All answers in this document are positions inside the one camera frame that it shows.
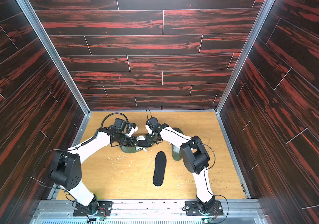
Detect right black insole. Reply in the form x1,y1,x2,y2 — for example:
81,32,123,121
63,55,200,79
153,151,167,187

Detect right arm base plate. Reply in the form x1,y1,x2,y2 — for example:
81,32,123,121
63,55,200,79
182,200,224,216

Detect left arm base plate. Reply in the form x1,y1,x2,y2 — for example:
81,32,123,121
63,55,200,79
73,201,113,217

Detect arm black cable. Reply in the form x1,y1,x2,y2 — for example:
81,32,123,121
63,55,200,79
162,127,230,224
99,112,129,129

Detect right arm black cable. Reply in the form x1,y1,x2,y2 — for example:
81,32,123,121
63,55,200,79
162,127,230,224

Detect aluminium front rail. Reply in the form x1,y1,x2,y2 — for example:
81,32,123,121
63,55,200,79
30,199,269,224

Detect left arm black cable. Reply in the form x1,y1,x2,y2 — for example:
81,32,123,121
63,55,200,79
99,112,129,129

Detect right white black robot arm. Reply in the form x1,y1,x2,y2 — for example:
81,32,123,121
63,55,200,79
145,117,215,214

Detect green canvas shoe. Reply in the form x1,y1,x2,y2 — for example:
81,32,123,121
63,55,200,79
171,127,184,161
119,135,151,154

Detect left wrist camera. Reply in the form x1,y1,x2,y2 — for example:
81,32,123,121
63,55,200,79
113,118,139,137

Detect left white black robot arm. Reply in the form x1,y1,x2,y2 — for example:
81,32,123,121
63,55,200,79
49,123,138,215

